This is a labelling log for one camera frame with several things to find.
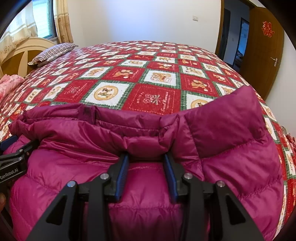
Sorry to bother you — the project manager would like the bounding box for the magenta puffer jacket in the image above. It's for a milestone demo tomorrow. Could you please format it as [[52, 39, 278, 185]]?
[[8, 86, 283, 240]]

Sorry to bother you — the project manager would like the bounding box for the clothes pile on floor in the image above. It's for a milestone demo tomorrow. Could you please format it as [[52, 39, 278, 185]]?
[[281, 126, 296, 150]]

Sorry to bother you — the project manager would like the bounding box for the person left hand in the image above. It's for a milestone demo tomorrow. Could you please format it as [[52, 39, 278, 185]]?
[[0, 193, 6, 212]]

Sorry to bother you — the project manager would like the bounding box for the pink folded blanket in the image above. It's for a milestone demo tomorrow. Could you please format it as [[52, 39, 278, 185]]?
[[0, 74, 25, 101]]

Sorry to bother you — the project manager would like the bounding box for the cream wooden headboard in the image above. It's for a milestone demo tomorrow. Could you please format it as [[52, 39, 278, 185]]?
[[1, 38, 55, 78]]

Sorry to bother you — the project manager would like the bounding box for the striped pillow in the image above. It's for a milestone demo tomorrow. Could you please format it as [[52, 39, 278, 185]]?
[[28, 43, 78, 67]]

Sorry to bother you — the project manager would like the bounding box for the sheer beige left curtain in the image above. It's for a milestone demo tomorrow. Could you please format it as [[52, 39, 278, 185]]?
[[1, 1, 38, 63]]

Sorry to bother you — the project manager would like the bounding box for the beige right curtain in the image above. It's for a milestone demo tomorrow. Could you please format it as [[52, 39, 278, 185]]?
[[53, 0, 73, 43]]

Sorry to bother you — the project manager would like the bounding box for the red patterned bedspread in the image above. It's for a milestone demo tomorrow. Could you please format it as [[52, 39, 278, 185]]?
[[1, 41, 295, 238]]

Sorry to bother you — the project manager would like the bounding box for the brown wooden door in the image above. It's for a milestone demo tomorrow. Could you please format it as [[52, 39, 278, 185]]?
[[240, 7, 285, 100]]

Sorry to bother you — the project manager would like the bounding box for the window with dark frame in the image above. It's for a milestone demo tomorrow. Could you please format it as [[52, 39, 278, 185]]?
[[32, 0, 57, 40]]

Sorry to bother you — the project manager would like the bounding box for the silver door handle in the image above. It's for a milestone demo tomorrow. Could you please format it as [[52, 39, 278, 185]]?
[[271, 57, 278, 67]]

